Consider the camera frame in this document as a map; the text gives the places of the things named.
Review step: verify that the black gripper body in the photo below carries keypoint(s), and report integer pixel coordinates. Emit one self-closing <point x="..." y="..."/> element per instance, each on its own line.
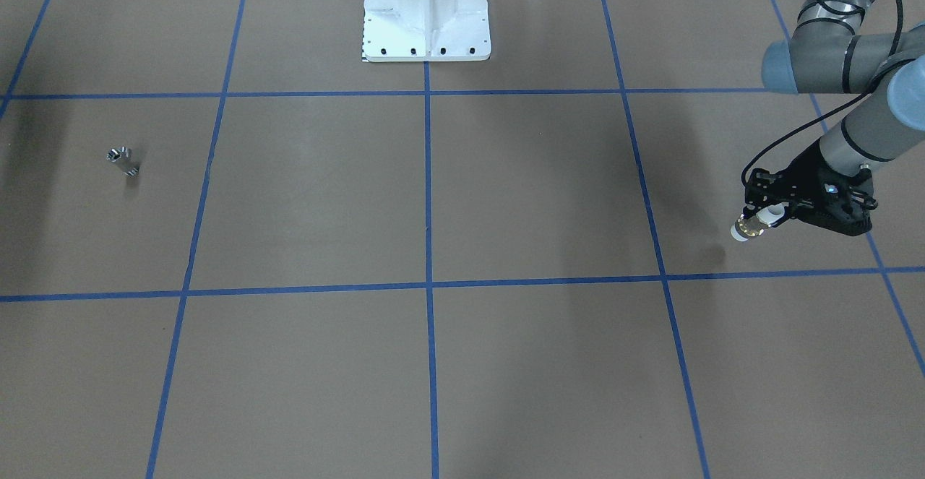
<point x="806" y="171"/>

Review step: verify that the white PPR pipe brass fitting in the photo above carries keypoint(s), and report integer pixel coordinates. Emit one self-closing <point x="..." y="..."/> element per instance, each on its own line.
<point x="754" y="223"/>

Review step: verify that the small metal valve fitting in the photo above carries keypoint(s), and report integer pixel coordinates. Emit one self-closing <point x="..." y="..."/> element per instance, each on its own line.
<point x="124" y="159"/>

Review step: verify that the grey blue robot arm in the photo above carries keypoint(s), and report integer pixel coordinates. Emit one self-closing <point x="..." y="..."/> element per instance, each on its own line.
<point x="858" y="48"/>

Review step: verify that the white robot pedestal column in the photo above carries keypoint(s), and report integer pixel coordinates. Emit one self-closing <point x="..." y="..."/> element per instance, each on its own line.
<point x="426" y="31"/>

